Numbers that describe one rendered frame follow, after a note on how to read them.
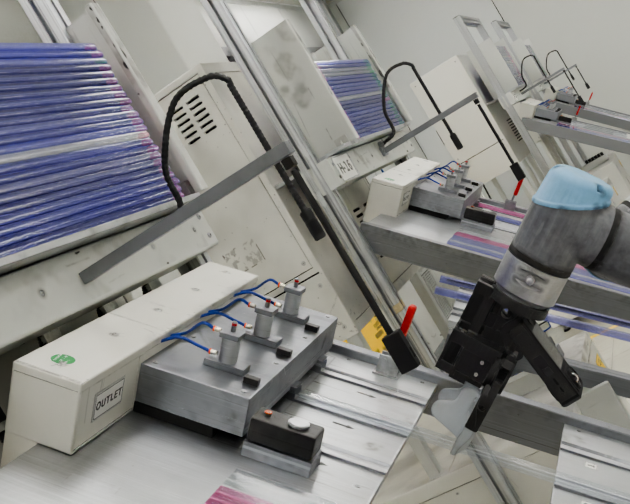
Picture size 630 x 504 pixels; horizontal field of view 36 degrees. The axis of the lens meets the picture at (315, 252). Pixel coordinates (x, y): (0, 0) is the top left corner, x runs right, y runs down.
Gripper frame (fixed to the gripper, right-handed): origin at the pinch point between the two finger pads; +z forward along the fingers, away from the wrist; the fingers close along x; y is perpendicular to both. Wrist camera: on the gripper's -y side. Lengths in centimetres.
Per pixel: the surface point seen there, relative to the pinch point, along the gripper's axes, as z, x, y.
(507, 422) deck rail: 2.5, -19.1, -4.6
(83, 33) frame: -20, -22, 77
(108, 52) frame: -19, -22, 72
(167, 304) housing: 1.1, 2.7, 40.4
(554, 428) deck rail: 0.0, -19.0, -10.4
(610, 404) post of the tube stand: 0.2, -39.8, -18.3
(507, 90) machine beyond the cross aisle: 0, -462, 54
